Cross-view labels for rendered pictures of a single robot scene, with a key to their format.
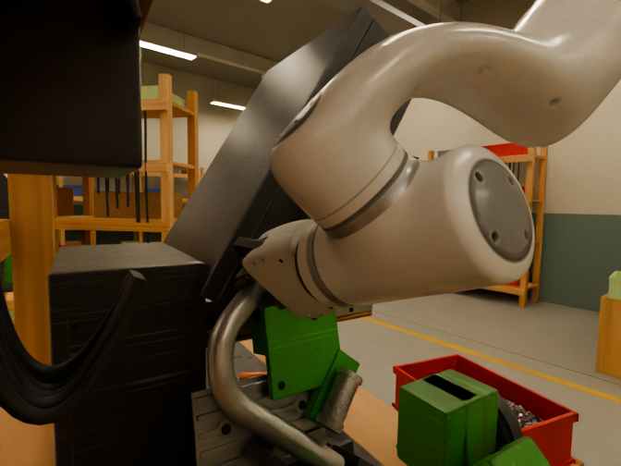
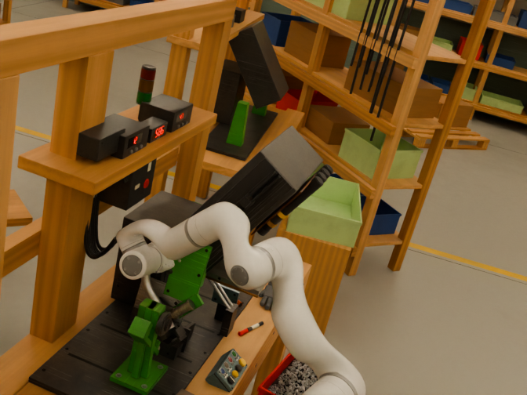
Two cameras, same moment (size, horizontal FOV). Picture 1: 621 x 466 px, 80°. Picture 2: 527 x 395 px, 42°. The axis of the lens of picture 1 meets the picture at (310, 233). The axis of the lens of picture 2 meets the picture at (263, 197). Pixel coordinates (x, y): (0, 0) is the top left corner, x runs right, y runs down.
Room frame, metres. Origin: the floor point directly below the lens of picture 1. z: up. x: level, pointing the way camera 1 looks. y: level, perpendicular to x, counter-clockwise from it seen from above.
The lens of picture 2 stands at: (-0.76, -1.54, 2.36)
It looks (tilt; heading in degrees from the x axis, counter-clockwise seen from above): 23 degrees down; 45
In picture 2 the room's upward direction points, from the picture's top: 14 degrees clockwise
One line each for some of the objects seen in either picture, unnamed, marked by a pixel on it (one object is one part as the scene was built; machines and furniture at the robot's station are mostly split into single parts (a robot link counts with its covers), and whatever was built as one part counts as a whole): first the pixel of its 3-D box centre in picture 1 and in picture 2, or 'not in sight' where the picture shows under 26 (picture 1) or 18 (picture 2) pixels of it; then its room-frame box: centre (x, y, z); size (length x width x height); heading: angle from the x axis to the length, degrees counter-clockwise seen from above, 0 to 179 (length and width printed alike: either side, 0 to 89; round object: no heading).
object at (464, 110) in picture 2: not in sight; (437, 120); (6.71, 3.31, 0.22); 1.20 x 0.80 x 0.44; 170
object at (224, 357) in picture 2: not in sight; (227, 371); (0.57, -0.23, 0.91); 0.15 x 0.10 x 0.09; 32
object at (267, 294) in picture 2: not in sight; (271, 295); (1.01, 0.08, 0.91); 0.20 x 0.11 x 0.03; 42
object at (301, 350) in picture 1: (288, 306); (191, 266); (0.54, 0.03, 1.17); 0.13 x 0.12 x 0.20; 32
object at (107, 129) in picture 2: not in sight; (101, 141); (0.20, 0.15, 1.59); 0.15 x 0.07 x 0.07; 32
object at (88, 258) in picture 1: (126, 356); (158, 251); (0.58, 0.30, 1.07); 0.30 x 0.18 x 0.34; 32
